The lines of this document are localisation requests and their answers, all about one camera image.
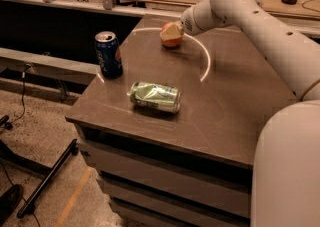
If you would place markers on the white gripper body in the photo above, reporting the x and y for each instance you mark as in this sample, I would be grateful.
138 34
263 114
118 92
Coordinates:
192 23

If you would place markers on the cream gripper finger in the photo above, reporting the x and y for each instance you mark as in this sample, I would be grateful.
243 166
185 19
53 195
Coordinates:
172 31

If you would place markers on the red apple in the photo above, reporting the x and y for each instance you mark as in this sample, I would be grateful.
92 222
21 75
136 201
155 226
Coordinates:
171 44

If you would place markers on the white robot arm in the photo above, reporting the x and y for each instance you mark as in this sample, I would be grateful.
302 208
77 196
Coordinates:
286 166

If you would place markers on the crushed green soda can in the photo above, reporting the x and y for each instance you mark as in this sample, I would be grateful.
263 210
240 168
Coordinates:
156 96

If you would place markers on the blue pepsi can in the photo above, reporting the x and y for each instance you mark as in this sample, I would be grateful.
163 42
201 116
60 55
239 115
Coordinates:
108 54

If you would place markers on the grey drawer cabinet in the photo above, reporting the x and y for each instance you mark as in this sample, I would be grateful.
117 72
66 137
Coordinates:
188 169

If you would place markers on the black chair base leg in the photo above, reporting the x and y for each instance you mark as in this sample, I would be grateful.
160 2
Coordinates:
29 205

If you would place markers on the black shoe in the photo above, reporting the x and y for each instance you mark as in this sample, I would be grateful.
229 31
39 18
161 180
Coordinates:
9 201

